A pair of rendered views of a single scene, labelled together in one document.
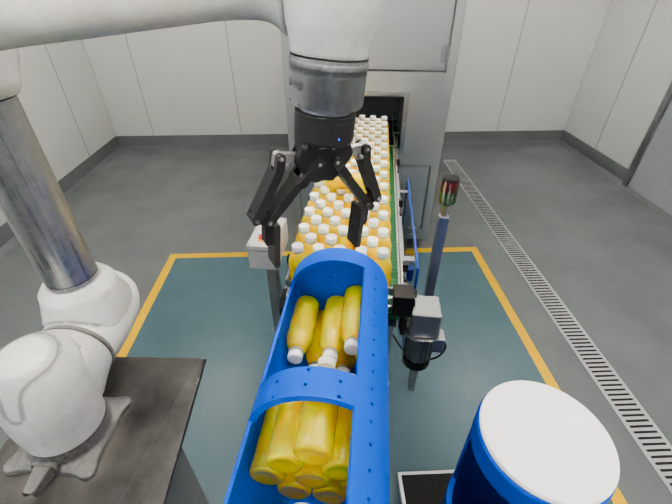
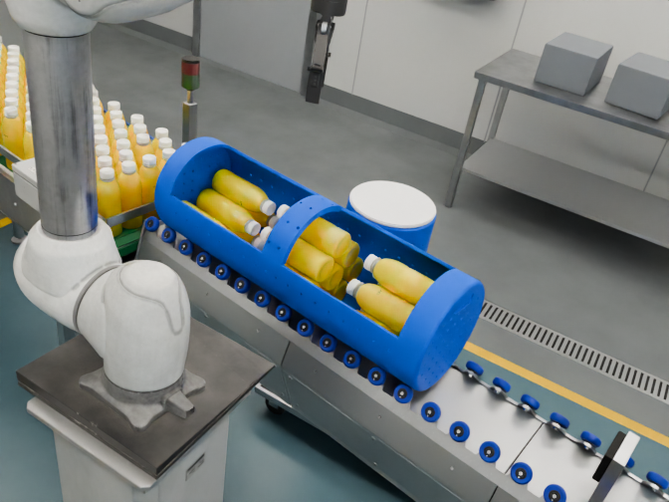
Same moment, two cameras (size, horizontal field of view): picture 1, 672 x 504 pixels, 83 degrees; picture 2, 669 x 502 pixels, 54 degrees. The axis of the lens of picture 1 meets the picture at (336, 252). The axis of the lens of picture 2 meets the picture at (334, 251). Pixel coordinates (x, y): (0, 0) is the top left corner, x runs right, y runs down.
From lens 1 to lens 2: 1.28 m
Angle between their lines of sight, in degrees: 50
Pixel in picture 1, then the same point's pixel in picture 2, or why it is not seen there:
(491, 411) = (362, 206)
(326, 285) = (185, 186)
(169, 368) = not seen: hidden behind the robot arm
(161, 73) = not seen: outside the picture
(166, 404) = not seen: hidden behind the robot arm
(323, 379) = (315, 201)
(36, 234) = (91, 164)
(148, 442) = (204, 350)
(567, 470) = (415, 209)
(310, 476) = (334, 275)
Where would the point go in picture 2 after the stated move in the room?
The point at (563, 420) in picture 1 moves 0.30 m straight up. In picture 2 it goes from (392, 192) to (411, 105)
